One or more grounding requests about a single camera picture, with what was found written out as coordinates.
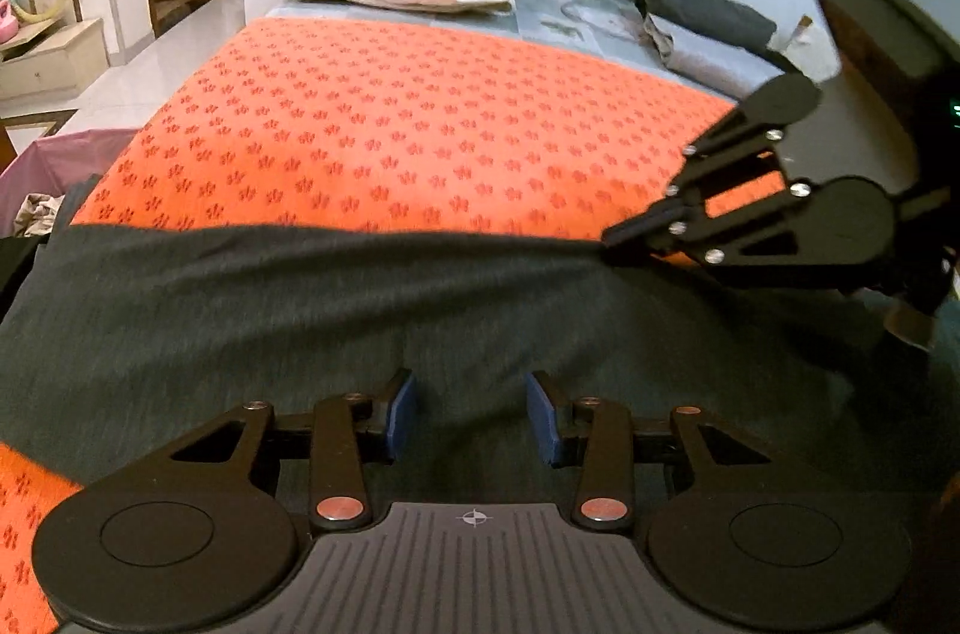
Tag dark grey sweatpants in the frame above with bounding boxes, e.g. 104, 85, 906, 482
2, 226, 955, 501

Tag light grey folded garment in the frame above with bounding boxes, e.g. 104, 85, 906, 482
644, 15, 782, 100

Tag dark grey folded garment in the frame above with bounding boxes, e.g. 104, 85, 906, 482
641, 0, 776, 54

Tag orange floral table mat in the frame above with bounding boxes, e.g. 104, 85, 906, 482
0, 16, 790, 634

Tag purple laundry basket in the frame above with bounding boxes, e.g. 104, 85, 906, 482
0, 129, 137, 236

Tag cream low cabinet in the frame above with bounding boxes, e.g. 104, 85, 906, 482
2, 19, 109, 101

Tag pink kettlebell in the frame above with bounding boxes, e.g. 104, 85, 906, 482
0, 0, 20, 44

